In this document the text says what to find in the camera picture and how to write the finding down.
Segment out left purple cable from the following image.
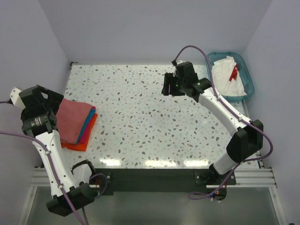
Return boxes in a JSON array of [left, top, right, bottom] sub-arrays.
[[0, 99, 108, 225]]

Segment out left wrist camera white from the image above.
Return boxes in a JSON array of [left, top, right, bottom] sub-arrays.
[[10, 87, 25, 110]]

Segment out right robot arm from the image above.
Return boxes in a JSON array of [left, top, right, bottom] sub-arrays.
[[161, 61, 263, 184]]

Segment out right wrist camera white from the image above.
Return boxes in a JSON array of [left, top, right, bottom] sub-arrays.
[[172, 60, 185, 66]]

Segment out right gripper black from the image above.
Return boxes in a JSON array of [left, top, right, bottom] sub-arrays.
[[161, 73, 187, 96]]

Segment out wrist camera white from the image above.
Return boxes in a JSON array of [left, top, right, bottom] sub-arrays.
[[172, 60, 185, 66], [10, 87, 25, 110]]

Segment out purple cable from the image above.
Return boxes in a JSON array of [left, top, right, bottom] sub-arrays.
[[172, 45, 274, 201], [0, 99, 108, 225]]

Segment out white t shirt in bin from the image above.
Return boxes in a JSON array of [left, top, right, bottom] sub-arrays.
[[211, 56, 247, 97]]

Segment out salmon pink t shirt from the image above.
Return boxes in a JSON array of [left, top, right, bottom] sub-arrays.
[[56, 98, 92, 144]]

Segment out folded orange t shirt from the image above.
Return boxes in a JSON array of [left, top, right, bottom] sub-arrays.
[[61, 113, 98, 152]]

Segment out folded magenta t shirt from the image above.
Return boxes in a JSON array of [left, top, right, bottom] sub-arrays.
[[77, 106, 96, 144]]

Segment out folded teal t shirt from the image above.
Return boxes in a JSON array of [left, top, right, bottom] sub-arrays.
[[71, 101, 95, 144]]

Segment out aluminium rail frame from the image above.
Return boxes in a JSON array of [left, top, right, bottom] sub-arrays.
[[17, 150, 281, 225]]

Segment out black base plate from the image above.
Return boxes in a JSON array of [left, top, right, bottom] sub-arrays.
[[90, 168, 237, 200]]

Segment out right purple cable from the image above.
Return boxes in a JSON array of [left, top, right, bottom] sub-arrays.
[[172, 45, 274, 201]]

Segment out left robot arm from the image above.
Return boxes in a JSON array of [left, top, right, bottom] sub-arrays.
[[18, 85, 98, 217]]

